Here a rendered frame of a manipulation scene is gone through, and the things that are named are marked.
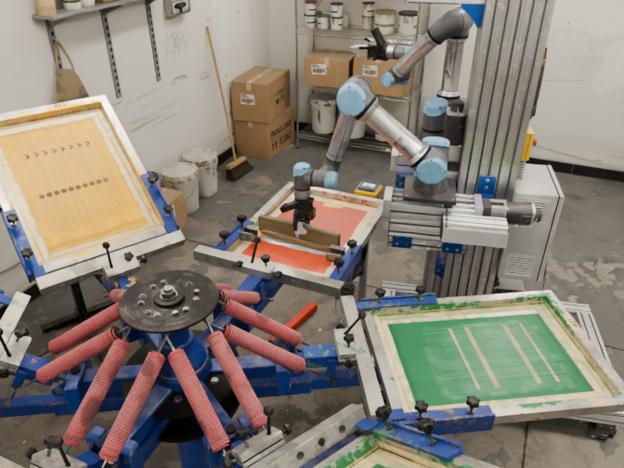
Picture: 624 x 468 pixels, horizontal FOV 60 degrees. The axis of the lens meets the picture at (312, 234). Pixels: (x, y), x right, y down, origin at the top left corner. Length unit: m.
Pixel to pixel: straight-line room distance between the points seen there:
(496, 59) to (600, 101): 3.44
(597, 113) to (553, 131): 0.40
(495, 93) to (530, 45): 0.22
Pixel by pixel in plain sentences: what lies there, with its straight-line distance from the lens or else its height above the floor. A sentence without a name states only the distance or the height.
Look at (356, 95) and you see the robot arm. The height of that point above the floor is 1.71.
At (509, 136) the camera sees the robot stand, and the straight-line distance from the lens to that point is 2.52.
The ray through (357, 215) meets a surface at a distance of 2.80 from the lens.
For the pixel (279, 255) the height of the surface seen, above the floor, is 0.95.
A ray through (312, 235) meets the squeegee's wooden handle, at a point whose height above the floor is 1.03.
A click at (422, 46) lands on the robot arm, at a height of 1.74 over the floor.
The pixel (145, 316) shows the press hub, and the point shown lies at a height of 1.31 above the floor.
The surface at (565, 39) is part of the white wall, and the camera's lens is 5.65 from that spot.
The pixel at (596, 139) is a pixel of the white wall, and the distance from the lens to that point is 5.90.
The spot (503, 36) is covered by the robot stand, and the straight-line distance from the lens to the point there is 2.39.
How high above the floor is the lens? 2.35
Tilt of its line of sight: 32 degrees down
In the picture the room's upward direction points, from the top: straight up
